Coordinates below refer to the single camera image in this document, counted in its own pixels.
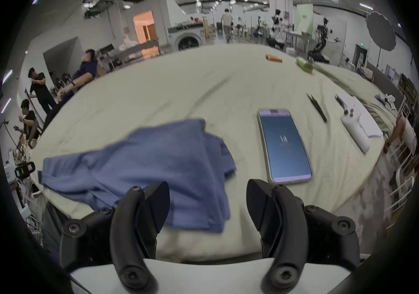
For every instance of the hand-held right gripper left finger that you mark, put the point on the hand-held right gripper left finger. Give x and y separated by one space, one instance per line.
131 240

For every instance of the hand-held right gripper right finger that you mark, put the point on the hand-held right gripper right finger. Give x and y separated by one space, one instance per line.
284 240

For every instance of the blue shirt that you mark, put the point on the blue shirt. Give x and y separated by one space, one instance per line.
163 161

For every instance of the smartphone with blue screen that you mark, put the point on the smartphone with blue screen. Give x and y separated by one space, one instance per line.
284 145

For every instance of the bed with beige sheet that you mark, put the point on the bed with beige sheet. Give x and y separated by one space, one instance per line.
196 90

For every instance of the green bag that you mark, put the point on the green bag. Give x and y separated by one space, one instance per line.
304 64

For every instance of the small orange packet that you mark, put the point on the small orange packet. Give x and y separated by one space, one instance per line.
274 58

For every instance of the black and white humanoid robot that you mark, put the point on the black and white humanoid robot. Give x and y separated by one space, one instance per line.
277 26
321 40

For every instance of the white washing machine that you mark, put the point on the white washing machine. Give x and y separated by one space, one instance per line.
188 37

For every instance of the grey photo umbrella on stand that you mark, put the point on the grey photo umbrella on stand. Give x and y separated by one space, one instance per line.
381 31

